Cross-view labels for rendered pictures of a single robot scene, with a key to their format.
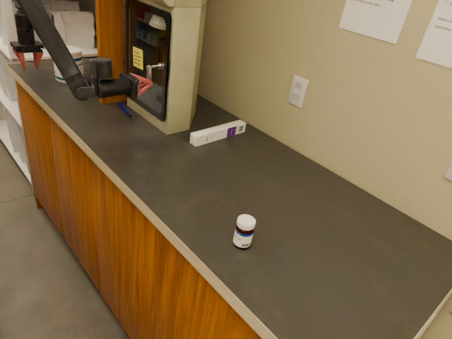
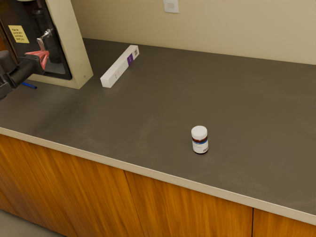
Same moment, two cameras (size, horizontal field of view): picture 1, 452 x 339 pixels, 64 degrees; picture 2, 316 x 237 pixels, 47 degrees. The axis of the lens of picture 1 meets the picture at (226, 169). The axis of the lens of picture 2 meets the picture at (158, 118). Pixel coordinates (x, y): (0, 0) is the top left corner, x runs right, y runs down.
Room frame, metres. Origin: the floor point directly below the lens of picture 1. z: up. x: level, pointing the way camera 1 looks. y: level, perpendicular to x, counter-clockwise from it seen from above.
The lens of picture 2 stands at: (-0.05, 0.19, 1.78)
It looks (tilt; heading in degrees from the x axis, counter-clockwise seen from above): 40 degrees down; 350
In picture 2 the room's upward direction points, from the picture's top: 11 degrees counter-clockwise
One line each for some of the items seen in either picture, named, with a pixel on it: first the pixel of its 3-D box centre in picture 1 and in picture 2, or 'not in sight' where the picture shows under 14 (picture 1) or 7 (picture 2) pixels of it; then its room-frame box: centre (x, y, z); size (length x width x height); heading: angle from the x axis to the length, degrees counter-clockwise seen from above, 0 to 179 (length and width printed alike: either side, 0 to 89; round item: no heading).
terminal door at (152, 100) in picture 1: (145, 60); (27, 33); (1.37, 0.38, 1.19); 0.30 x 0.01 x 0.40; 46
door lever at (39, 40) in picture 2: (153, 76); (45, 45); (1.27, 0.32, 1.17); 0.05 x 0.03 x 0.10; 136
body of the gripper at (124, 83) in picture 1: (122, 86); (26, 68); (1.18, 0.40, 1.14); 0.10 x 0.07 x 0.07; 47
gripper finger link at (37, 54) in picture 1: (31, 57); not in sight; (1.35, 0.82, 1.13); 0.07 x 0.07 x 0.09; 47
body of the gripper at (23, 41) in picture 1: (26, 38); not in sight; (1.34, 0.82, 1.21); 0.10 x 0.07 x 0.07; 137
